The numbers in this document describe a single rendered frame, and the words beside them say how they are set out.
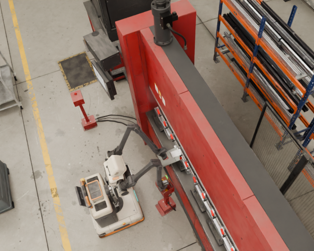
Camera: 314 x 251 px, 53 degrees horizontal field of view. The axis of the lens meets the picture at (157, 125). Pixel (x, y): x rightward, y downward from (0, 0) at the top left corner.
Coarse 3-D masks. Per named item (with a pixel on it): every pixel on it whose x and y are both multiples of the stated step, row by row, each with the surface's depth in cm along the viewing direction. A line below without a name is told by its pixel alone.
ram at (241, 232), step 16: (144, 48) 350; (160, 80) 332; (176, 112) 318; (176, 128) 346; (192, 128) 284; (192, 144) 305; (192, 160) 330; (208, 160) 273; (208, 176) 293; (208, 192) 316; (224, 192) 263; (224, 208) 282; (240, 224) 254; (240, 240) 271; (256, 240) 232
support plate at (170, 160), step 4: (176, 148) 397; (168, 152) 395; (160, 156) 392; (168, 156) 392; (176, 156) 391; (160, 160) 389; (164, 160) 389; (168, 160) 389; (172, 160) 388; (176, 160) 388; (164, 164) 386; (168, 164) 386
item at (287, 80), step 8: (224, 16) 515; (232, 16) 507; (232, 24) 499; (240, 24) 494; (248, 24) 496; (240, 32) 489; (248, 32) 488; (248, 40) 480; (280, 48) 462; (256, 56) 465; (264, 56) 453; (264, 64) 453; (272, 64) 447; (296, 64) 447; (272, 72) 440; (280, 72) 437; (304, 72) 438; (280, 80) 433; (288, 80) 427; (304, 80) 426; (288, 88) 423; (296, 88) 423; (296, 104) 413
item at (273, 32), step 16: (240, 0) 477; (256, 16) 458; (272, 16) 456; (256, 32) 441; (272, 32) 435; (288, 32) 435; (272, 48) 419; (288, 48) 414; (304, 48) 416; (288, 64) 399; (304, 64) 396
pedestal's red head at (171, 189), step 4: (164, 176) 401; (168, 180) 398; (156, 184) 401; (168, 184) 399; (168, 188) 397; (172, 188) 391; (160, 192) 401; (164, 192) 386; (168, 192) 394; (164, 196) 396
